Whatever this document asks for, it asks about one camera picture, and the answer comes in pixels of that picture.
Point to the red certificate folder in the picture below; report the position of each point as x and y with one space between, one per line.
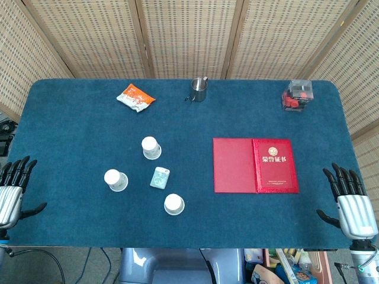
254 165

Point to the storage box with assorted items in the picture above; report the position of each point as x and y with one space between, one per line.
284 266

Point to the white paper cup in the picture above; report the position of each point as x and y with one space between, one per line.
174 204
115 179
151 148

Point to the green white tissue pack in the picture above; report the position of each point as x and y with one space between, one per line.
160 177

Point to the woven bamboo folding screen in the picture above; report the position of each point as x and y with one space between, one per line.
189 35

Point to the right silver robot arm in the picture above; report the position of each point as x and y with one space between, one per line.
365 263

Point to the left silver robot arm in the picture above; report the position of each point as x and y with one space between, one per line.
3 245

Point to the black electronic device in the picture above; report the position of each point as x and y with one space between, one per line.
6 139

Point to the blue carpet table mat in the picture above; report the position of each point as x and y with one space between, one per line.
89 225

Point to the orange white snack packet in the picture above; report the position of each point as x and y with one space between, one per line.
135 97

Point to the stainless steel pitcher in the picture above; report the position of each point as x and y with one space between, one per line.
197 90

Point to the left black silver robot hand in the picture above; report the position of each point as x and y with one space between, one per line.
10 204

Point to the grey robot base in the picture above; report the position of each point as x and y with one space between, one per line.
177 266

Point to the clear box red black parts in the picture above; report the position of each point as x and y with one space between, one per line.
297 96

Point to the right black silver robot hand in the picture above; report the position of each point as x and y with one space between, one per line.
355 213

